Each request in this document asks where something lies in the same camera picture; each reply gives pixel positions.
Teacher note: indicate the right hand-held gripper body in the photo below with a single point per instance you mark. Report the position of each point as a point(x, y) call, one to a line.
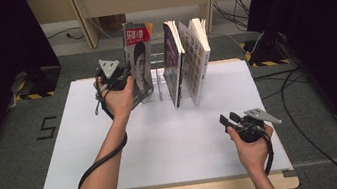
point(251, 131)

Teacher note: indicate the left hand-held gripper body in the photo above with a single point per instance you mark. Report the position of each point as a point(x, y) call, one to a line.
point(113, 79)

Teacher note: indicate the dark magazine with portrait back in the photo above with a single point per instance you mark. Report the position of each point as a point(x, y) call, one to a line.
point(141, 61)

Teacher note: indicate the clear acrylic book rack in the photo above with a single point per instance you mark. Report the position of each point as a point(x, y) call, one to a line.
point(161, 85)

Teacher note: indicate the thick white picture-grid book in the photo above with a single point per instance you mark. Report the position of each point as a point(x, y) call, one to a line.
point(195, 60)

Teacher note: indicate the person's left hand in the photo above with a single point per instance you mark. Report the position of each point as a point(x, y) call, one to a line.
point(118, 102)

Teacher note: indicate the person's right hand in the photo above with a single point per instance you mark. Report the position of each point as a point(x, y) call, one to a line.
point(256, 155)

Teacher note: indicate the brown cardboard box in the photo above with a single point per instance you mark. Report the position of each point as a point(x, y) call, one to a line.
point(111, 21)

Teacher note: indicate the yellow black hazard tape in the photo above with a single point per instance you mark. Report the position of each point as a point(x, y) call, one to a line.
point(35, 95)
point(269, 63)

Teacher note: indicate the black stand base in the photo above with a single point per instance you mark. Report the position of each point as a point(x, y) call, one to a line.
point(269, 49)
point(46, 79)

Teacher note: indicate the black tape floor mark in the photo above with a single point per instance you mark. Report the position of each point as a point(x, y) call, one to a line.
point(47, 127)

